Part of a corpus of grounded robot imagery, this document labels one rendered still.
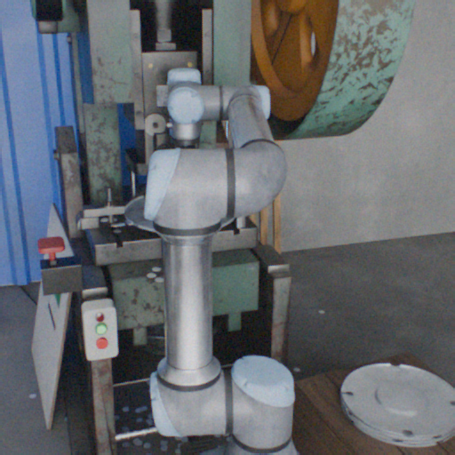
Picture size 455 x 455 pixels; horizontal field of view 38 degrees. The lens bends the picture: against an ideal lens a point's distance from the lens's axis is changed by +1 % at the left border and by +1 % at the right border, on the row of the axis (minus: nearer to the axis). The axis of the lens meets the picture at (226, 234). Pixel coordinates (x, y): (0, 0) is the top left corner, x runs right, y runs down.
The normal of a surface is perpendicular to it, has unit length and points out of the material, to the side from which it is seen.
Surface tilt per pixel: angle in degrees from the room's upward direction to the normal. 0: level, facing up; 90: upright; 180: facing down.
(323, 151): 90
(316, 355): 0
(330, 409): 0
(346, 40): 106
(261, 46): 51
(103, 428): 90
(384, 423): 0
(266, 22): 90
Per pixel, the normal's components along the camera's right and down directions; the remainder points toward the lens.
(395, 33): 0.29, 0.57
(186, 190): 0.07, 0.24
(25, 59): 0.29, 0.37
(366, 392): 0.01, -0.92
